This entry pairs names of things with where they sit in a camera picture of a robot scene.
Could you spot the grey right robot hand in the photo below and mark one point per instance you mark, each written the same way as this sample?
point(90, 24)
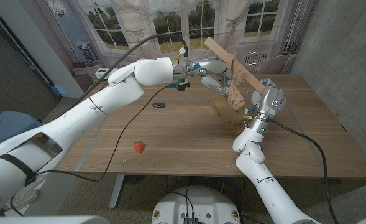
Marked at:
point(271, 101)

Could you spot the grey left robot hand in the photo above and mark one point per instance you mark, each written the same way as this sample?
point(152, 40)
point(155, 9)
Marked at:
point(213, 67)

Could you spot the long wooden stick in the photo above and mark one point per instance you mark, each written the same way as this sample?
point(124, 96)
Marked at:
point(232, 60)

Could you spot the beige arm wrap bandage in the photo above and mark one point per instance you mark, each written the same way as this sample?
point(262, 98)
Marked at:
point(236, 84)

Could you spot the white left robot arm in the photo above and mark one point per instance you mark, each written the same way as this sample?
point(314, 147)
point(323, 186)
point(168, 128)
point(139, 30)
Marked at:
point(77, 124)

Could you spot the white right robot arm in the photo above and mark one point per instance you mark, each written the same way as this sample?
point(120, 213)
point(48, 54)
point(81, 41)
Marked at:
point(263, 174)

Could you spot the brown cardboard box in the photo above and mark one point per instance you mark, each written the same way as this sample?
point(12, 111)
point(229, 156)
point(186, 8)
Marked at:
point(227, 115)

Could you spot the black toy car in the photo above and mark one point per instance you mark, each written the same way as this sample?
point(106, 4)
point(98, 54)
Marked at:
point(158, 105)

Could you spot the red toy strawberry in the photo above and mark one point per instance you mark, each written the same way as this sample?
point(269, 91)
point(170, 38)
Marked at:
point(139, 147)

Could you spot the white power strip box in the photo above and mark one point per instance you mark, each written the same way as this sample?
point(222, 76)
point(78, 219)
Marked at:
point(103, 72)

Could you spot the printed window backdrop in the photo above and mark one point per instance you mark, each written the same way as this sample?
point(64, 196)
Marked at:
point(263, 31)

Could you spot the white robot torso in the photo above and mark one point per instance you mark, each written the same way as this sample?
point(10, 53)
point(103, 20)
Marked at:
point(195, 205)

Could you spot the grey table leg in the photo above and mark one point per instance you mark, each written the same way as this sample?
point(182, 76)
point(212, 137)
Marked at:
point(117, 189)

